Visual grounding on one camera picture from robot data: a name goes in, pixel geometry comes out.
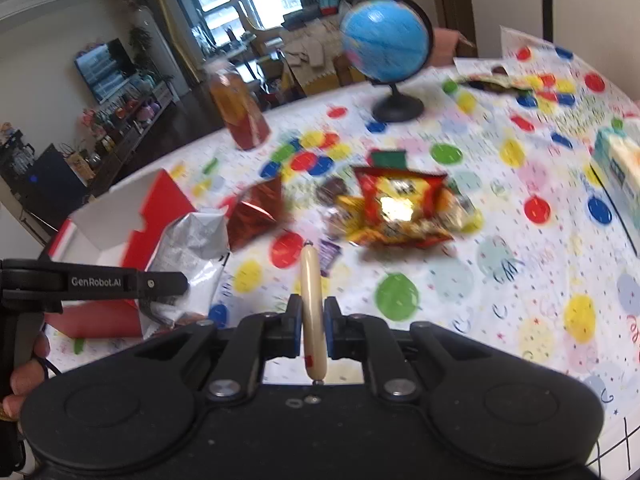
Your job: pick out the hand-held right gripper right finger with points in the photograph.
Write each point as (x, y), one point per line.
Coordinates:
(328, 329)

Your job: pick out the black tall cabinet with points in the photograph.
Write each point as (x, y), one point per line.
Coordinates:
(55, 175)

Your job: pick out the balloon print tablecloth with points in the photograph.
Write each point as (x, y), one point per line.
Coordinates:
(500, 220)

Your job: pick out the pink cloth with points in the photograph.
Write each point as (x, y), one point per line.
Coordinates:
(444, 46)

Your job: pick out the wooden television cabinet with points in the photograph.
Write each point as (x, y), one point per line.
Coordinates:
(125, 130)

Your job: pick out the person's left hand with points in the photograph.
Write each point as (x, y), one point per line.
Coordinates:
(25, 385)

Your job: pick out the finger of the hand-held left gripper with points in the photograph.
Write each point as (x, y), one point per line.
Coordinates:
(150, 284)

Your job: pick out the purple wrapped candy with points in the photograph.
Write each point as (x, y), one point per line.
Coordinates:
(330, 255)

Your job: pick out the dark brown wrapped candy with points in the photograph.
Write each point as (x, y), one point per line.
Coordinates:
(332, 190)

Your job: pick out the cluttered sofa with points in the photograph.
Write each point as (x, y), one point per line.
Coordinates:
(320, 35)

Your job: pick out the flat screen television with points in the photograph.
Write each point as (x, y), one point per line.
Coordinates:
(105, 67)

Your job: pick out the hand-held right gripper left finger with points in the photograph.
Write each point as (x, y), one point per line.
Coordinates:
(295, 327)

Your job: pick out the dark green snack packet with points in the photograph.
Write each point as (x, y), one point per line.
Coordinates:
(389, 158)

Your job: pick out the pale green tissue box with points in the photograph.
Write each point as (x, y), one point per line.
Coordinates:
(620, 170)

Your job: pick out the dark red foil snack packet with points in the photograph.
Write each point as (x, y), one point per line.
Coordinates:
(255, 210)

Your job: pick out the orange tea bottle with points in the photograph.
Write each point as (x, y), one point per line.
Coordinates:
(240, 110)

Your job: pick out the silver foil snack packet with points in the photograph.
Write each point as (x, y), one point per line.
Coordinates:
(192, 245)

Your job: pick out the beige sausage stick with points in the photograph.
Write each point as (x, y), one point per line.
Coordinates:
(311, 285)

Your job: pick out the blue desk globe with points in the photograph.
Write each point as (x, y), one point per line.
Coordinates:
(385, 40)

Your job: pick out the red and white cardboard box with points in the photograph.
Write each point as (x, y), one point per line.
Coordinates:
(100, 230)

